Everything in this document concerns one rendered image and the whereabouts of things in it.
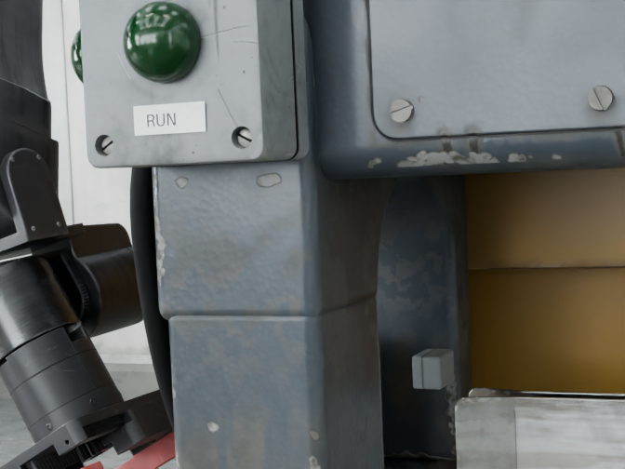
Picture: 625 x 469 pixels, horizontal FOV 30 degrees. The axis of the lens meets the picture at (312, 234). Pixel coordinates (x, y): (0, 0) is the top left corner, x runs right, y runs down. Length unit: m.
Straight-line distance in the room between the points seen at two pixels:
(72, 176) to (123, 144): 6.28
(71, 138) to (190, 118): 6.29
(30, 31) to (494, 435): 0.39
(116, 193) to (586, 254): 5.94
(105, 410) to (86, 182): 6.00
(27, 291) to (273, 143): 0.31
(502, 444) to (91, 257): 0.29
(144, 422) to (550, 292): 0.26
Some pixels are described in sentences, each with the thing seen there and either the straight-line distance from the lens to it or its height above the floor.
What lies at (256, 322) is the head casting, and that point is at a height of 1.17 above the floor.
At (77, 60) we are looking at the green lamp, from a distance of 0.47.
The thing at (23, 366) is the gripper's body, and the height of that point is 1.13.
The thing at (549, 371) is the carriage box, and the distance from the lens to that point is 0.75.
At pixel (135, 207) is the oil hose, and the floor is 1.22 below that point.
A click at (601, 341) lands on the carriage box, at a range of 0.74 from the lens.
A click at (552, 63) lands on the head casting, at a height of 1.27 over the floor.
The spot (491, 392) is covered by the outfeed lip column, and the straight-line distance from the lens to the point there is 0.64.
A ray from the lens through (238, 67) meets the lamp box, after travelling 0.43.
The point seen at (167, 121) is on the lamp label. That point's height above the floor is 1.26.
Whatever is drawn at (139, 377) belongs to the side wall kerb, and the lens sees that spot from 6.57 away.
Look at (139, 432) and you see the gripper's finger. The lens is 0.70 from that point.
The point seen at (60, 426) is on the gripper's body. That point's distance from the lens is 0.69.
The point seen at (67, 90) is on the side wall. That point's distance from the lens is 6.75.
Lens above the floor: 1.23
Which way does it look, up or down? 3 degrees down
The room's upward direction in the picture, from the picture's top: 3 degrees counter-clockwise
